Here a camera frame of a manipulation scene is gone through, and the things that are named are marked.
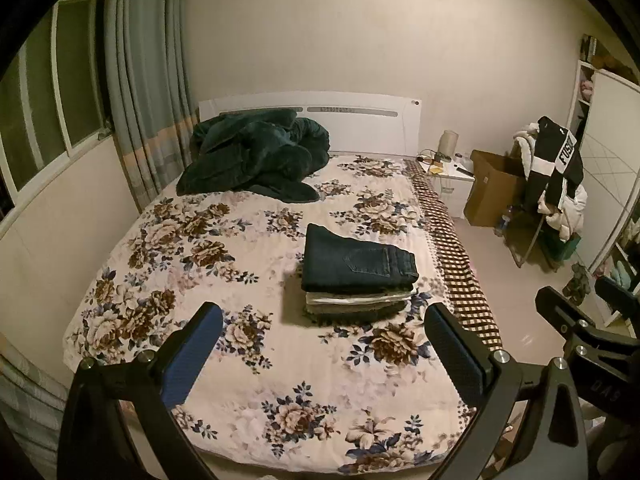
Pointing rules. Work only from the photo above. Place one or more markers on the teal storage box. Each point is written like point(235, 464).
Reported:
point(570, 246)

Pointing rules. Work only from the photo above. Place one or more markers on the olive folded pants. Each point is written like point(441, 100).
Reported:
point(350, 306)

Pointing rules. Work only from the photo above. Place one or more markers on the white headboard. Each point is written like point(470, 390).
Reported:
point(360, 130)

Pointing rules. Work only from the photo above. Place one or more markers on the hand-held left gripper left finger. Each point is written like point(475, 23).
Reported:
point(192, 355)

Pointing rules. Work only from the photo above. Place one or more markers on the pale ribbed cloth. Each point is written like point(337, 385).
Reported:
point(20, 400)

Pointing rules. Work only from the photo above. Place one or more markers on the dark metal chair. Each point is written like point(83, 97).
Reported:
point(531, 242)

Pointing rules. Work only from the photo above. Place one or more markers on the bed with floral sheet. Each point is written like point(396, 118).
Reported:
point(225, 240)

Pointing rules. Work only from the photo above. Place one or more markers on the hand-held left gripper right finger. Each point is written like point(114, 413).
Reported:
point(452, 350)

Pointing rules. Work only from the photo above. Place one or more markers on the black and white jacket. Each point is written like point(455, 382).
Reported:
point(547, 145)

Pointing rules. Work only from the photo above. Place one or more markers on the dark green blanket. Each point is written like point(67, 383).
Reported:
point(250, 160)

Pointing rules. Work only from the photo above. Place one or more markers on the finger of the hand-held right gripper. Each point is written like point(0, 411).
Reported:
point(620, 296)
point(565, 312)

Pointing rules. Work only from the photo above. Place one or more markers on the pink plush toy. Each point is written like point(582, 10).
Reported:
point(586, 88)

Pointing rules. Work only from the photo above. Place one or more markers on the white folded pants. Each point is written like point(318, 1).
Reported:
point(340, 298)

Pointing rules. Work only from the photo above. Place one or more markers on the beige cylindrical lamp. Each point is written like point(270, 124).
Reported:
point(448, 142)

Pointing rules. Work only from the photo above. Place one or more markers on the brown checked bedsheet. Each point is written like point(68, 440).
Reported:
point(450, 240)

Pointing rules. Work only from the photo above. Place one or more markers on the teal folded towel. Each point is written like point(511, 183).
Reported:
point(617, 272)

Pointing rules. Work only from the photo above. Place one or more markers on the black remote control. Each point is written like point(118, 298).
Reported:
point(463, 170)

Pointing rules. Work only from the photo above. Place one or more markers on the clear water bottle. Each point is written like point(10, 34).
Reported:
point(503, 221)

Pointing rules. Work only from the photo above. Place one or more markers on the white nightstand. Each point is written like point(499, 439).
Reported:
point(457, 195)

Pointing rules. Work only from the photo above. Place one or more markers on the grey-green curtain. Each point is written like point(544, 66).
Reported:
point(145, 85)

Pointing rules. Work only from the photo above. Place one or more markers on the orange flat item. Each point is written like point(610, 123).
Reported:
point(435, 170)

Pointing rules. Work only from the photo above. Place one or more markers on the white-framed window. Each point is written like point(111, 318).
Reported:
point(35, 125)

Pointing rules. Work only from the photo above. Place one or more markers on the chair with clothes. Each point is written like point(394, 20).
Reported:
point(570, 215)

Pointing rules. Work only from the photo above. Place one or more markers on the blue jeans pants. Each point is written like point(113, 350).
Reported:
point(350, 260)

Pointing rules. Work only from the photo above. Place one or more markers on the olive plush slipper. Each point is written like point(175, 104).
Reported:
point(572, 290)
point(582, 272)

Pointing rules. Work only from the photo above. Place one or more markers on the brown cardboard box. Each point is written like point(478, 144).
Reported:
point(487, 195)

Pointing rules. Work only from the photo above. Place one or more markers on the white wardrobe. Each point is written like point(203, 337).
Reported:
point(610, 135)

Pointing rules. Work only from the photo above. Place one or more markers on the dark folded pants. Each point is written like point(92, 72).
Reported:
point(340, 315)

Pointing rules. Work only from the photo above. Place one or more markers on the pale hanging clothes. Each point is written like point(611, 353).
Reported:
point(631, 230)

